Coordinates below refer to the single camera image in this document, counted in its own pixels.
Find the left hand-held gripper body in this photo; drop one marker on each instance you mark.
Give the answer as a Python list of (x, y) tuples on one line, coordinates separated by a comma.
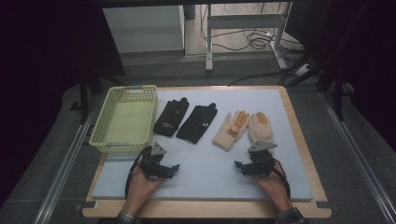
[(154, 165)]

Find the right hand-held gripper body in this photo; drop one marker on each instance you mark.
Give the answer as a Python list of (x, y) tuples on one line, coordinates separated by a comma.
[(261, 163)]

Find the beige glove with orange tip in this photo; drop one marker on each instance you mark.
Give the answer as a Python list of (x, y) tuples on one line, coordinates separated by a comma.
[(260, 129)]

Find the black glove with small mark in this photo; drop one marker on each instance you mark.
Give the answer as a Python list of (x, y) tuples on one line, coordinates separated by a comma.
[(196, 124)]

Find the yellow-green plastic basket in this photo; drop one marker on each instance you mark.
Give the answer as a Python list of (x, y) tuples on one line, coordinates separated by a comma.
[(130, 119)]

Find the black glove with logo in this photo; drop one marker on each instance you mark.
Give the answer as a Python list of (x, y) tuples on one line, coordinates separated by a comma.
[(171, 116)]

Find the person's right hand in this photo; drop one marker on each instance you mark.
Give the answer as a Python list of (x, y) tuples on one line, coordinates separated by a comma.
[(272, 189)]

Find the person's left hand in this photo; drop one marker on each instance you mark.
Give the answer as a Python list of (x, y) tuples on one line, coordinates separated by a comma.
[(140, 189)]

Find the white foam board mat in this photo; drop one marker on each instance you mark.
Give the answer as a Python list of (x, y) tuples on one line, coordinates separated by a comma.
[(199, 168)]

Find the beige glove with orange fingers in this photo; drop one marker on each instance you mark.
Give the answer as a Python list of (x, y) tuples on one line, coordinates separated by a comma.
[(227, 135)]

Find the black metal stand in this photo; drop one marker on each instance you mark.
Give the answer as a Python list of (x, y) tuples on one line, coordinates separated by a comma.
[(337, 93), (83, 96)]

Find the white power strip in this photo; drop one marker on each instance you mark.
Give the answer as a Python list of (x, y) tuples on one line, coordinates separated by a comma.
[(302, 70)]

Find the white cabinet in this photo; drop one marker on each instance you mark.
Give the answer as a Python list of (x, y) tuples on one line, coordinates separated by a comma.
[(143, 29)]

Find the metal floor rail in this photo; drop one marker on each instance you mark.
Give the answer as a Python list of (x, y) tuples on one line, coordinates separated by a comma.
[(62, 174), (358, 155)]

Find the grey metal desk frame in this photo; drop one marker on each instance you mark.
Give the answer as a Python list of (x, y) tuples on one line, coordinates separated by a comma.
[(243, 21)]

